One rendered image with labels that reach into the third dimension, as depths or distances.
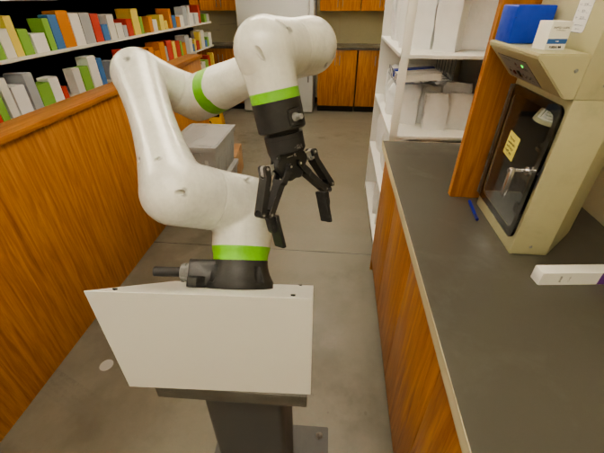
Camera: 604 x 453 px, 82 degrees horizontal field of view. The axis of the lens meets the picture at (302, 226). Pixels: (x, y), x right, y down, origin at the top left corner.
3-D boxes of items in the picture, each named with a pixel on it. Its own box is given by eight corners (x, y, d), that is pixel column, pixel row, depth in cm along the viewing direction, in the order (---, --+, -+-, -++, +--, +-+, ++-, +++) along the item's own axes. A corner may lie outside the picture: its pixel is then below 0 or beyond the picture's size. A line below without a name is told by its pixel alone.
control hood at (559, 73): (517, 75, 110) (528, 39, 104) (574, 100, 83) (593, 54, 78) (480, 74, 111) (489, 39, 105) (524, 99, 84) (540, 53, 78)
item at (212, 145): (239, 157, 331) (235, 123, 312) (221, 186, 281) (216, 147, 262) (197, 156, 334) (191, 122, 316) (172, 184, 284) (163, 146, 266)
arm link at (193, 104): (162, 116, 97) (166, 74, 98) (202, 129, 107) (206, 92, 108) (196, 100, 85) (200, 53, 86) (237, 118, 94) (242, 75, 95)
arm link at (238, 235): (189, 258, 75) (194, 173, 77) (245, 261, 86) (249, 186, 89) (224, 259, 66) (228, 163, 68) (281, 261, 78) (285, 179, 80)
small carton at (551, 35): (550, 47, 88) (560, 20, 84) (564, 49, 84) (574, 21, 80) (531, 48, 88) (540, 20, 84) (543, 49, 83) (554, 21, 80)
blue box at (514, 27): (528, 39, 103) (540, 4, 98) (545, 43, 95) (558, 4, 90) (493, 39, 104) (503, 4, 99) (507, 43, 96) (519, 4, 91)
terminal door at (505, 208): (479, 192, 132) (515, 82, 110) (511, 239, 107) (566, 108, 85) (477, 192, 133) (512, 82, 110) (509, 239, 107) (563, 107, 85)
